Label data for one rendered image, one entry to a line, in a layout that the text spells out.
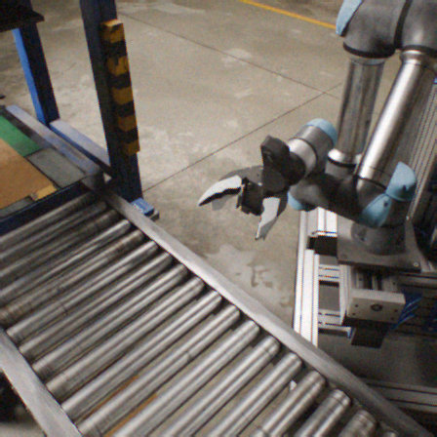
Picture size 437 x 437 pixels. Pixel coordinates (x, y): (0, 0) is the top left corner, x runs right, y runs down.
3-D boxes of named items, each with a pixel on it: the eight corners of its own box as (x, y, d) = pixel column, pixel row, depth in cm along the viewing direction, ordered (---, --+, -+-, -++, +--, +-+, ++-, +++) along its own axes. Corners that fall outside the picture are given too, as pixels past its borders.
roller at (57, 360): (193, 279, 126) (192, 267, 122) (40, 390, 101) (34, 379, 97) (181, 269, 128) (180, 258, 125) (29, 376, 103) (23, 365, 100)
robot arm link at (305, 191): (324, 224, 97) (332, 184, 89) (278, 205, 102) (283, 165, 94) (338, 205, 102) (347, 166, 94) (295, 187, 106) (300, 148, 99)
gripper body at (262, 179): (266, 229, 81) (298, 195, 88) (276, 195, 75) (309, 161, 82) (232, 209, 84) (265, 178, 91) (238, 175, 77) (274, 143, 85)
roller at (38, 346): (178, 267, 129) (177, 255, 126) (26, 372, 104) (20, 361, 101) (167, 258, 132) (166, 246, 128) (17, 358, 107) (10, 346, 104)
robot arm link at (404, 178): (399, 231, 116) (414, 190, 107) (350, 212, 122) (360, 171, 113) (413, 207, 123) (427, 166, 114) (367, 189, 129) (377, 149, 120)
